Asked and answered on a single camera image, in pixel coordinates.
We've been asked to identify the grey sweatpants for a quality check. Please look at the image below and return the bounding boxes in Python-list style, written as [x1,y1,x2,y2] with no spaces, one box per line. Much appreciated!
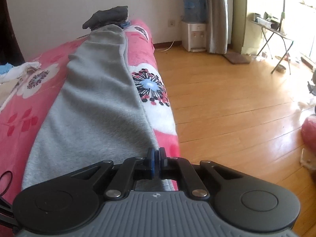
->
[22,25,179,188]

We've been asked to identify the brown folded clothes in stack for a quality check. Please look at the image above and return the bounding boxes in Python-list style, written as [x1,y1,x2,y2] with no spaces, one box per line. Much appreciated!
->
[89,19,131,31]

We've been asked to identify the folding table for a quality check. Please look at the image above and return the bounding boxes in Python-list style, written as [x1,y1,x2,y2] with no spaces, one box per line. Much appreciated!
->
[249,13,294,74]

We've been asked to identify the pink floral blanket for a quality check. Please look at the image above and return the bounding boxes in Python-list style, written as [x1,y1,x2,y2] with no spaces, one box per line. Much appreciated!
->
[1,21,179,201]

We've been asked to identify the brown floor mat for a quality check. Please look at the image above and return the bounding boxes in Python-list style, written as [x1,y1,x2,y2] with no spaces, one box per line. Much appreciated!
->
[223,53,251,65]

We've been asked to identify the white water dispenser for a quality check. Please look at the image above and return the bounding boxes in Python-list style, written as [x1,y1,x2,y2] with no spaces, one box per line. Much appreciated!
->
[181,21,207,53]

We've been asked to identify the pink bag on floor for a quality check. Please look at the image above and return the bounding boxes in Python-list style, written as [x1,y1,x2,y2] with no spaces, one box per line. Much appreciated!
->
[301,115,316,153]

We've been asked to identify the beige garment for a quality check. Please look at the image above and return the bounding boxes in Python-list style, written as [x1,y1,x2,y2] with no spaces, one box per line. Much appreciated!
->
[0,78,23,111]

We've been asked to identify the white garment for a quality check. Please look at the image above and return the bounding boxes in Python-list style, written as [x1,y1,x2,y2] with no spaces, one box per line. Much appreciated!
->
[1,62,41,84]

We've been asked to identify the black folded garment on stack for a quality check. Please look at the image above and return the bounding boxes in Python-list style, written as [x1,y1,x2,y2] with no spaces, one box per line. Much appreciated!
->
[82,6,129,31]

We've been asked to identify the light blue garment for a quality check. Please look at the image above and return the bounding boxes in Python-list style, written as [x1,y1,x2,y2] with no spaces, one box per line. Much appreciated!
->
[0,63,14,75]

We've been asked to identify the blue water bottle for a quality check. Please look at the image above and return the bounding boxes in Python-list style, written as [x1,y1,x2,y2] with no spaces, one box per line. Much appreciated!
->
[183,0,207,23]

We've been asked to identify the beige curtain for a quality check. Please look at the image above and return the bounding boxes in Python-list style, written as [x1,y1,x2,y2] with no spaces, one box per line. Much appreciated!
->
[207,0,233,55]

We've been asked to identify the olive cabinet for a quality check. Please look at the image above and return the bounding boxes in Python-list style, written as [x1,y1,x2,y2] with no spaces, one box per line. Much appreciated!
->
[231,0,247,54]

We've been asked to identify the black cable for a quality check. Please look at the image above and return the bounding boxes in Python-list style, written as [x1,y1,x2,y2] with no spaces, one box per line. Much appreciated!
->
[0,169,18,230]

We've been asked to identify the wall socket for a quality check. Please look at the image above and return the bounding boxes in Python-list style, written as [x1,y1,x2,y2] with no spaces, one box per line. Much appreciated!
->
[168,20,175,27]

